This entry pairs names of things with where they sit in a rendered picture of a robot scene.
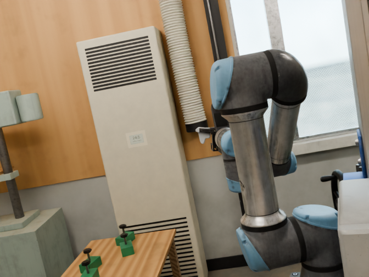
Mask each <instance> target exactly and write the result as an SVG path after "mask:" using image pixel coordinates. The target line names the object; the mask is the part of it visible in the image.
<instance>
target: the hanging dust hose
mask: <svg viewBox="0 0 369 277"><path fill-rule="evenodd" d="M158 1H159V4H160V5H159V6H160V9H161V10H160V11H161V14H162V16H161V17H162V19H163V21H162V22H163V25H164V26H163V27H164V30H165V31H164V32H165V35H166V36H165V37H166V40H167V41H166V42H167V43H168V44H167V45H168V48H169V49H168V50H169V53H170V54H169V55H170V57H169V58H171V59H170V60H171V63H172V64H171V65H172V68H173V73H174V74H173V75H174V78H175V81H176V82H175V83H177V84H176V86H177V87H176V88H178V89H177V90H178V92H177V93H179V94H178V95H179V98H180V99H179V100H180V103H181V104H180V105H181V108H182V109H181V110H183V111H182V112H183V115H184V116H183V117H184V120H185V121H184V122H186V123H185V126H186V131H187V132H196V131H195V130H196V128H198V127H201V128H208V122H207V119H206V118H205V117H206V116H205V113H204V112H205V111H204V108H203V107H204V106H202V105H203V104H202V101H201V100H202V99H201V96H200V95H201V94H200V91H199V90H200V89H198V88H199V87H198V84H197V83H198V82H197V79H196V78H197V77H196V74H195V73H196V72H194V71H195V69H194V68H195V67H194V64H193V63H194V62H192V61H193V60H192V58H193V57H191V56H192V55H191V53H192V52H190V51H191V49H190V48H191V47H189V46H190V45H189V43H190V42H188V41H189V39H188V38H189V37H188V34H187V33H188V32H187V29H186V28H187V27H186V24H185V23H186V22H185V19H184V18H185V17H184V11H183V6H182V5H183V4H182V1H181V0H158Z"/></svg>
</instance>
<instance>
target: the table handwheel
mask: <svg viewBox="0 0 369 277"><path fill-rule="evenodd" d="M332 175H334V177H335V179H334V180H331V190H332V198H333V204H334V209H335V210H337V211H338V198H339V193H338V180H339V182H340V181H342V180H343V173H342V172H341V171H340V170H334V171H333V173H332Z"/></svg>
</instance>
